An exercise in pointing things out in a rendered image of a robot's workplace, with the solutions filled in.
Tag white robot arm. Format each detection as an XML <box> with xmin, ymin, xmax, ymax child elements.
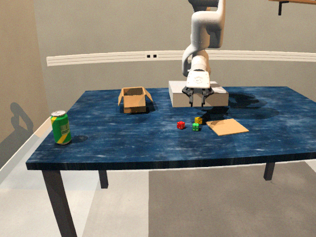
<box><xmin>182</xmin><ymin>0</ymin><xmax>226</xmax><ymax>77</ymax></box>

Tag green die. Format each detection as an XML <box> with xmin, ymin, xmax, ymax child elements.
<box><xmin>192</xmin><ymin>123</ymin><xmax>199</xmax><ymax>131</ymax></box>

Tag tan square mat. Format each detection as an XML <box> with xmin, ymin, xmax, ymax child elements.
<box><xmin>205</xmin><ymin>118</ymin><xmax>249</xmax><ymax>136</ymax></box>

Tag yellow die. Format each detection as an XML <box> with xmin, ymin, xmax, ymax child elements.
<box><xmin>194</xmin><ymin>117</ymin><xmax>202</xmax><ymax>124</ymax></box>

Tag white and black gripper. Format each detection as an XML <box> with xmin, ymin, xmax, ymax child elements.
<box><xmin>182</xmin><ymin>68</ymin><xmax>214</xmax><ymax>108</ymax></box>

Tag red die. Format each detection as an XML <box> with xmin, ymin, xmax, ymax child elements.
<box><xmin>177</xmin><ymin>121</ymin><xmax>185</xmax><ymax>130</ymax></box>

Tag green drink can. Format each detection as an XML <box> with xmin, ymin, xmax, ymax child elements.
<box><xmin>50</xmin><ymin>110</ymin><xmax>72</xmax><ymax>145</ymax></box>

